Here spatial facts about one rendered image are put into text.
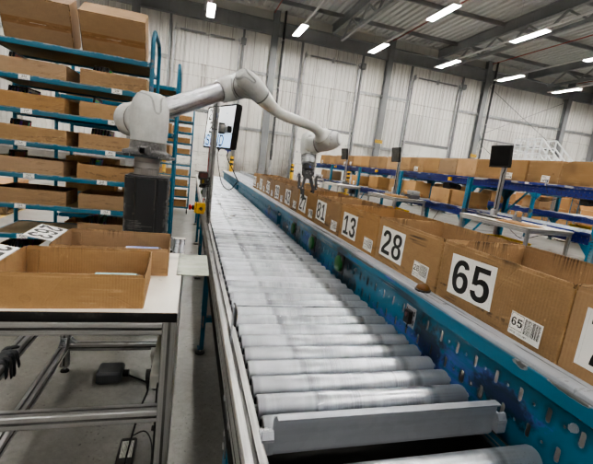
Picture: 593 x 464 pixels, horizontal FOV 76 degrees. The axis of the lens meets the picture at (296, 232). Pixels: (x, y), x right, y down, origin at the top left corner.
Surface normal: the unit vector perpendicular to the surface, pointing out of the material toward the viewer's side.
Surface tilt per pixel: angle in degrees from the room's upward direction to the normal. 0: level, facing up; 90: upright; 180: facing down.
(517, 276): 90
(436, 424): 90
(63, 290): 91
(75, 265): 88
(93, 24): 123
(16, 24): 118
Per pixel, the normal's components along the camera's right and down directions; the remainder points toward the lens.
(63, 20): 0.17, 0.64
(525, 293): -0.96, -0.06
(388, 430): 0.26, 0.20
